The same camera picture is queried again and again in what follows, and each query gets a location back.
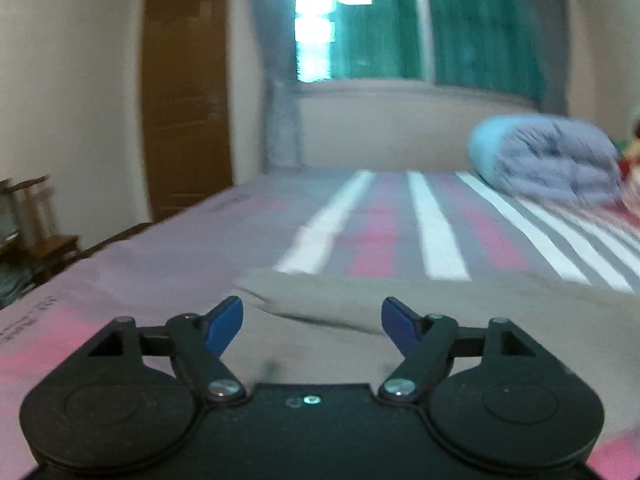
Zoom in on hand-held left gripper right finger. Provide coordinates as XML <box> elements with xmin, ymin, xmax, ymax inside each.
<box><xmin>378</xmin><ymin>297</ymin><xmax>538</xmax><ymax>404</ymax></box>

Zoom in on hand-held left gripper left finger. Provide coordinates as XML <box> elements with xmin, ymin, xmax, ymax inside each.
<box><xmin>87</xmin><ymin>296</ymin><xmax>247</xmax><ymax>404</ymax></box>

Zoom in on grey pants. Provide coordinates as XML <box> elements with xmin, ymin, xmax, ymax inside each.
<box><xmin>220</xmin><ymin>267</ymin><xmax>640</xmax><ymax>443</ymax></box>

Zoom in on bed with striped sheet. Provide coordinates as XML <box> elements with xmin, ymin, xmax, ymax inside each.
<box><xmin>0</xmin><ymin>169</ymin><xmax>640</xmax><ymax>480</ymax></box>

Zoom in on wooden chair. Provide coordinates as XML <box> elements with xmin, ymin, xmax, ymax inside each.
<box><xmin>0</xmin><ymin>174</ymin><xmax>82</xmax><ymax>308</ymax></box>

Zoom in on folded blue duvet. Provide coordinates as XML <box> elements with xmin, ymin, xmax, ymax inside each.
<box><xmin>466</xmin><ymin>114</ymin><xmax>625</xmax><ymax>206</ymax></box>

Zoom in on brown wooden door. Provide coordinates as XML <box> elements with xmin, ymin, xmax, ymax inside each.
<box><xmin>141</xmin><ymin>0</ymin><xmax>236</xmax><ymax>223</ymax></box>

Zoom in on grey curtain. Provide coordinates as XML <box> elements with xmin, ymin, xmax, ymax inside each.
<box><xmin>515</xmin><ymin>0</ymin><xmax>572</xmax><ymax>117</ymax></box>
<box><xmin>247</xmin><ymin>0</ymin><xmax>307</xmax><ymax>171</ymax></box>

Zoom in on stack of colourful folded cloths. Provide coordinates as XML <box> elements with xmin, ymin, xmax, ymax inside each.
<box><xmin>617</xmin><ymin>122</ymin><xmax>640</xmax><ymax>213</ymax></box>

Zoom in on window with green glass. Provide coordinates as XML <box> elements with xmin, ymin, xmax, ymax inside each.
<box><xmin>292</xmin><ymin>0</ymin><xmax>548</xmax><ymax>103</ymax></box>

